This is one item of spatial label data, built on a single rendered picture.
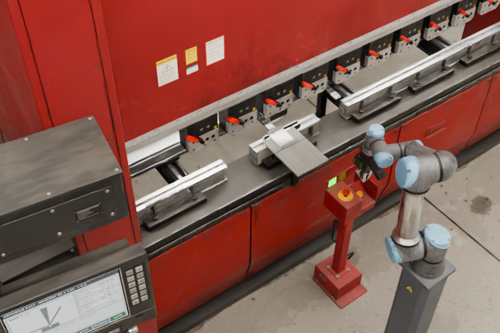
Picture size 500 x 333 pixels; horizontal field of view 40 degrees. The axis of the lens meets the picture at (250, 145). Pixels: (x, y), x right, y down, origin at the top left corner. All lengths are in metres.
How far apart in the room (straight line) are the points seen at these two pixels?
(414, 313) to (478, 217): 1.29
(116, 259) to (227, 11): 1.03
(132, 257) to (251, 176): 1.27
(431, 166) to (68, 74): 1.35
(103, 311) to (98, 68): 0.74
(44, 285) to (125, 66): 0.83
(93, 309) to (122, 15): 0.95
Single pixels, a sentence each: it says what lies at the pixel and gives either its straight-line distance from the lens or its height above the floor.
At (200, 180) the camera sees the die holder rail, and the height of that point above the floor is 0.97.
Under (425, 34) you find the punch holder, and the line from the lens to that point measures 3.59.
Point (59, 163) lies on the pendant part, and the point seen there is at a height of 1.95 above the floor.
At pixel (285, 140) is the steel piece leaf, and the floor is 1.00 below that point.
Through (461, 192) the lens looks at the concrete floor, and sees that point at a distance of 4.51.
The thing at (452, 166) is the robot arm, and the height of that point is 1.39.
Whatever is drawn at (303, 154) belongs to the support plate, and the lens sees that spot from 3.15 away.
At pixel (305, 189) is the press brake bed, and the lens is 3.44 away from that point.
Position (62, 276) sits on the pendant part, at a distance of 2.06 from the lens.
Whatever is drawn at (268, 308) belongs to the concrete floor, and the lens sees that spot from 3.81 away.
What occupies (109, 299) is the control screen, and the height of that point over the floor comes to 1.45.
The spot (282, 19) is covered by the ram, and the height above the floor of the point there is 1.68.
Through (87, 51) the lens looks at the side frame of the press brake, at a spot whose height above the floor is 2.03.
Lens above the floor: 3.26
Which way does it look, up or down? 45 degrees down
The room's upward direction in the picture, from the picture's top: straight up
